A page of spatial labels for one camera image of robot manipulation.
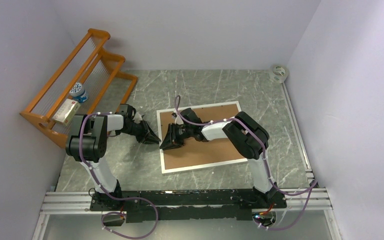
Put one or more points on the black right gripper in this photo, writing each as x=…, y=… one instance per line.
x=171, y=141

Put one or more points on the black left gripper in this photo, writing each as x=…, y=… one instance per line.
x=150, y=137

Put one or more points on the brown frame backing board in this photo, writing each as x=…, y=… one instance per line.
x=196, y=155

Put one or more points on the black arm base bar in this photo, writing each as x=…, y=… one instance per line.
x=148, y=205

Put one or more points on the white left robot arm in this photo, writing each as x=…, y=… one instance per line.
x=87, y=143

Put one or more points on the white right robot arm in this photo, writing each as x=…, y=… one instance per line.
x=248, y=137

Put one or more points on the blue white round tin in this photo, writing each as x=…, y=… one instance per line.
x=79, y=93

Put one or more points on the white red small box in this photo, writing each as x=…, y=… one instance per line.
x=66, y=112

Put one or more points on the orange wooden rack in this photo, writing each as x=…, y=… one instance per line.
x=90, y=65

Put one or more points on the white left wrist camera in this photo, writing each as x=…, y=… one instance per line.
x=138, y=117

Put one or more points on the aluminium rail frame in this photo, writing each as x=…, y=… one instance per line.
x=311, y=198

